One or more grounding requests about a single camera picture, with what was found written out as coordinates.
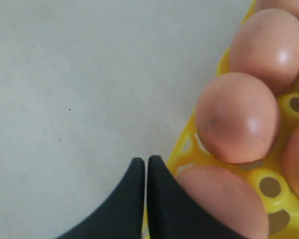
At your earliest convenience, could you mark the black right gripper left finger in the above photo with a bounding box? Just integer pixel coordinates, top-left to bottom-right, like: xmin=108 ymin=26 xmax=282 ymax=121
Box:
xmin=59 ymin=158 xmax=145 ymax=239

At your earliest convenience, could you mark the yellow plastic egg tray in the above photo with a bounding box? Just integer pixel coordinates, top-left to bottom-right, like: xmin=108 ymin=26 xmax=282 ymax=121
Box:
xmin=142 ymin=0 xmax=299 ymax=239

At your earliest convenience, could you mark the brown egg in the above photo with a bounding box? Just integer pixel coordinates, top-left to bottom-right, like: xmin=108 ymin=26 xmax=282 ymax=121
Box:
xmin=176 ymin=165 xmax=269 ymax=239
xmin=282 ymin=127 xmax=299 ymax=196
xmin=195 ymin=72 xmax=280 ymax=164
xmin=229 ymin=8 xmax=299 ymax=95
xmin=255 ymin=0 xmax=299 ymax=20

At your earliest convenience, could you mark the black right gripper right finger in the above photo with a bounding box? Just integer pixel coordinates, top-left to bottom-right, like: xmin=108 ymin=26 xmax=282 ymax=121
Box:
xmin=147 ymin=155 xmax=242 ymax=239

